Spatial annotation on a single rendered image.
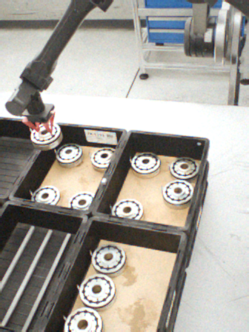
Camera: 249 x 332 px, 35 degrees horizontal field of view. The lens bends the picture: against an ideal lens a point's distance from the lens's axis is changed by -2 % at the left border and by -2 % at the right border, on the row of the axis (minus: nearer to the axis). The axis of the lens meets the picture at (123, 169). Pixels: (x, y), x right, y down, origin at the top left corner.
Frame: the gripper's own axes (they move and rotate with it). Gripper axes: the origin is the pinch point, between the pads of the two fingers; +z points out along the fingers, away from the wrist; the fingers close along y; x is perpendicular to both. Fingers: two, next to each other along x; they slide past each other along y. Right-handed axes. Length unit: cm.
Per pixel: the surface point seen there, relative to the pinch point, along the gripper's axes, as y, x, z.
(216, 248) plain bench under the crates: 59, -10, 36
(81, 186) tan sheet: 9.2, -3.3, 22.8
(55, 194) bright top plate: 3.4, -11.2, 19.3
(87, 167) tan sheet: 7.9, 6.2, 23.0
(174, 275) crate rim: 52, -35, 13
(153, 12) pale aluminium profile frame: -20, 183, 50
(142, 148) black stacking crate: 26.2, 17.4, 21.1
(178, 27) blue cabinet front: -2, 188, 65
